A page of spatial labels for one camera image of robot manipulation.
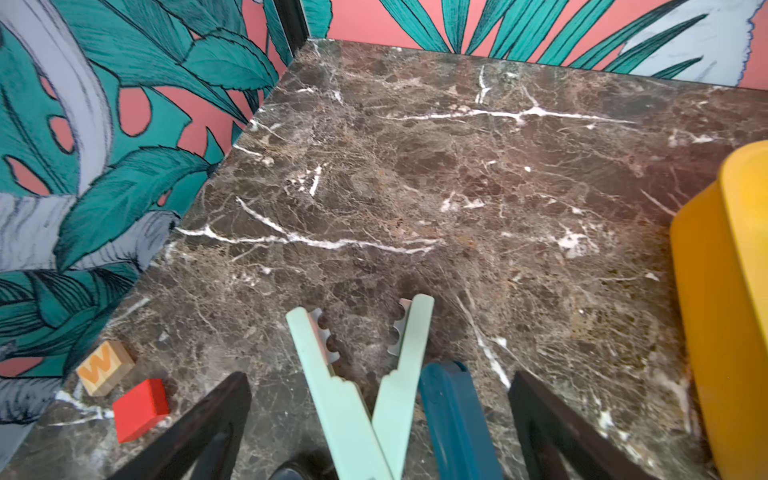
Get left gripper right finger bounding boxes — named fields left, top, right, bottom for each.
left=507, top=370, right=651, bottom=479

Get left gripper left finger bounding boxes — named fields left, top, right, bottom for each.
left=111, top=371, right=252, bottom=480

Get yellow plastic storage tray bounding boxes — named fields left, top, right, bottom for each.
left=670, top=141, right=767, bottom=479

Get teal closed pliers far left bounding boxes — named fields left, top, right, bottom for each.
left=419, top=360, right=503, bottom=479

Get mint green open pliers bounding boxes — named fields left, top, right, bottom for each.
left=285, top=293, right=436, bottom=480

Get red cube block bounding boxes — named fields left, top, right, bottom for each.
left=113, top=379, right=170, bottom=444

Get wooden letter block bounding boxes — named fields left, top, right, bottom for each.
left=76, top=340, right=135, bottom=397

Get black frame post left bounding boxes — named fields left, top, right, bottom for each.
left=272, top=0, right=309, bottom=65

